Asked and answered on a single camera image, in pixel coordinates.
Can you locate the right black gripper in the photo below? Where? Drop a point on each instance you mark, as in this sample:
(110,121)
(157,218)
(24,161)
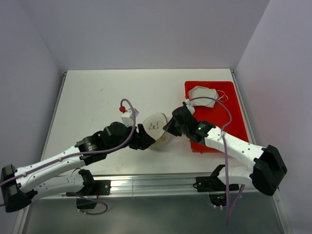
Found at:
(169,127)

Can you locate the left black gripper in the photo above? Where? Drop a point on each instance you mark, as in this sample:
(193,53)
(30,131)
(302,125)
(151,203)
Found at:
(142,140)

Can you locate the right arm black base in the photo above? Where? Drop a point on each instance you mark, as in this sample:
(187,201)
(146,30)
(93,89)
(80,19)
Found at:
(212,184)

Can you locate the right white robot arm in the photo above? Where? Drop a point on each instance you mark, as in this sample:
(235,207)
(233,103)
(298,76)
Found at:
(263,167)

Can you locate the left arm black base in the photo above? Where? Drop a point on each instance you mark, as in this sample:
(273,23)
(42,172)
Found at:
(101,187)

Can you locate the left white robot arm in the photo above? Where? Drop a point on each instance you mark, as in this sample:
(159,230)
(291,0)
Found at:
(65,173)

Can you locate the white folded bra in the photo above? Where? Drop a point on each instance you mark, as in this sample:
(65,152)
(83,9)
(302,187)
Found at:
(203,96)

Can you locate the red plastic tray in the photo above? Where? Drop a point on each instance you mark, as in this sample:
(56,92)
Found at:
(217,115)

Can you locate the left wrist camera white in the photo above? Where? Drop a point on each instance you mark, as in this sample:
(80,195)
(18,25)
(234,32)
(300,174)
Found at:
(127,116)

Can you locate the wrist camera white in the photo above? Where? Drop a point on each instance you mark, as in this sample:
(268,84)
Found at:
(189,106)
(127,116)

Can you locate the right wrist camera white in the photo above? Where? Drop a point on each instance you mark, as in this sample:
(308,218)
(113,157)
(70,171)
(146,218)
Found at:
(189,106)

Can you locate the aluminium rail frame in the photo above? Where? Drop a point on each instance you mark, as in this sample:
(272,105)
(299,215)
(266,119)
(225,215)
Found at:
(151,191)

